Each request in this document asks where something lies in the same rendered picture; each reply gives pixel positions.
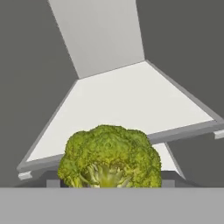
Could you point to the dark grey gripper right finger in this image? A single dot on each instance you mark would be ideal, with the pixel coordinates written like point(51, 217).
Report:
point(168, 178)

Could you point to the green broccoli head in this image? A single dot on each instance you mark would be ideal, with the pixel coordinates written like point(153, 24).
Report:
point(110, 151)

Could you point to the white freezer shelf grey rim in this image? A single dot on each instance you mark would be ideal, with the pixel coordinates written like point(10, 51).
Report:
point(131, 99)

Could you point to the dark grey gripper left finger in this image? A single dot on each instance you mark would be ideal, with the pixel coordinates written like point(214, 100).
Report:
point(52, 178)

